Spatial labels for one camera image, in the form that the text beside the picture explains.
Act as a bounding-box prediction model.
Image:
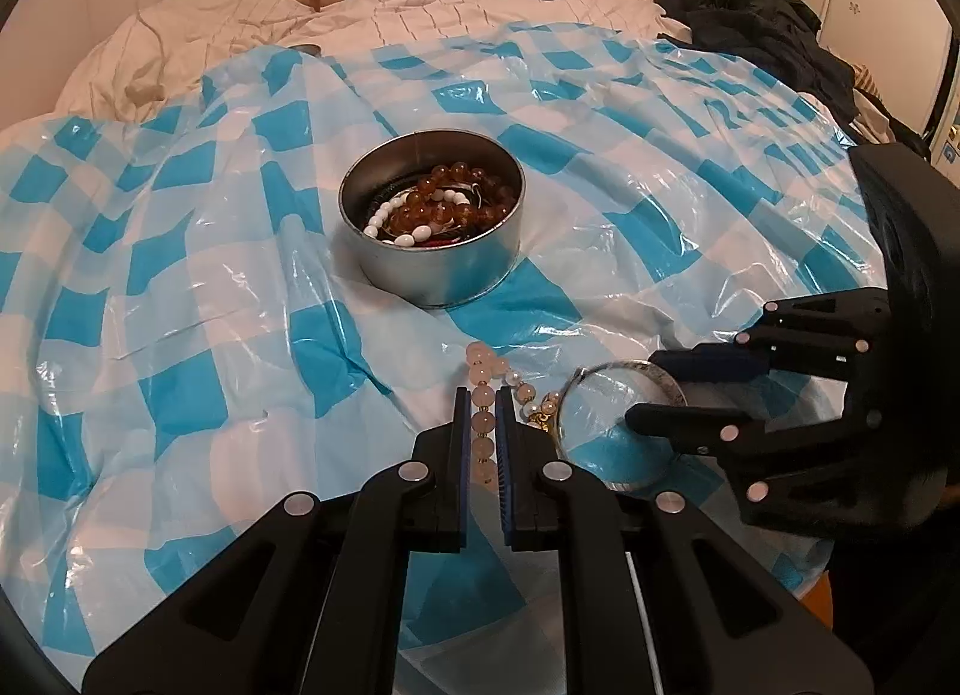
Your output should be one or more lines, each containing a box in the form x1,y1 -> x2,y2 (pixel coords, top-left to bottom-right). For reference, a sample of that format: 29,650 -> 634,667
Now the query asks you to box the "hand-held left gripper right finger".
495,386 -> 877,695

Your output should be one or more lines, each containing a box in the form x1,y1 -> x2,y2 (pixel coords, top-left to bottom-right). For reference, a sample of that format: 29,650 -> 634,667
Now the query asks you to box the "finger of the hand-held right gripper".
626,395 -> 901,540
649,288 -> 898,386

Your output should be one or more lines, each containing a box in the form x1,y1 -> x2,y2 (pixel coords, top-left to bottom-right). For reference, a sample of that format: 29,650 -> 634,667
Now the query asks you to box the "amber bead bracelet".
384,164 -> 520,233

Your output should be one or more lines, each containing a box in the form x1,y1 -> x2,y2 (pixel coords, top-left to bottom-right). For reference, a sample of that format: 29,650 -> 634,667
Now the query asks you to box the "pearl and gold bracelet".
510,374 -> 565,435

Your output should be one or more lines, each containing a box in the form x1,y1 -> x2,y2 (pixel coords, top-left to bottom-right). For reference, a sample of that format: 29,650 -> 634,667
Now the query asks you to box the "blue checked plastic sheet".
0,16 -> 893,695

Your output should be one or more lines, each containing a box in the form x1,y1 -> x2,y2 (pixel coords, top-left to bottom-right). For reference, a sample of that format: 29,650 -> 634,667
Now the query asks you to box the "black clothing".
658,0 -> 927,149

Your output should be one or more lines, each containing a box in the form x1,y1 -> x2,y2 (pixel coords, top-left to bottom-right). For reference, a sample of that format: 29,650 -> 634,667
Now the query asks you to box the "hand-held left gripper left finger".
81,386 -> 473,695

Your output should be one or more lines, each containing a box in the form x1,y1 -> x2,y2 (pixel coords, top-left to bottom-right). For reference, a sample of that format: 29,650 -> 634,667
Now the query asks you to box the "silver bangle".
556,359 -> 688,494

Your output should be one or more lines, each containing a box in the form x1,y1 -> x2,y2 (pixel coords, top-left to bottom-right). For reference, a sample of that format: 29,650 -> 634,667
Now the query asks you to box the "white bead bracelet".
365,186 -> 464,251

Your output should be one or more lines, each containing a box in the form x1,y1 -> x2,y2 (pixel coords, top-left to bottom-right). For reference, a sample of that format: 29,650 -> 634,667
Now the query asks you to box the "white charger cable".
124,9 -> 177,107

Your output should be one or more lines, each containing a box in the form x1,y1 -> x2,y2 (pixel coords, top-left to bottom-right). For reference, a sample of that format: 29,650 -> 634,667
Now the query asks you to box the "pink bead bracelet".
465,341 -> 520,488

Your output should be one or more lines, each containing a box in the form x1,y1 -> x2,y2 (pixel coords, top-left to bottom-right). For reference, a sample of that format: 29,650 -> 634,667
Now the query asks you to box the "white striped quilt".
0,0 -> 691,134

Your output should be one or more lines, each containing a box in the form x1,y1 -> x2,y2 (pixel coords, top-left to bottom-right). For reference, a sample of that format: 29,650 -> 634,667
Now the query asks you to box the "round metal tin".
337,131 -> 524,310

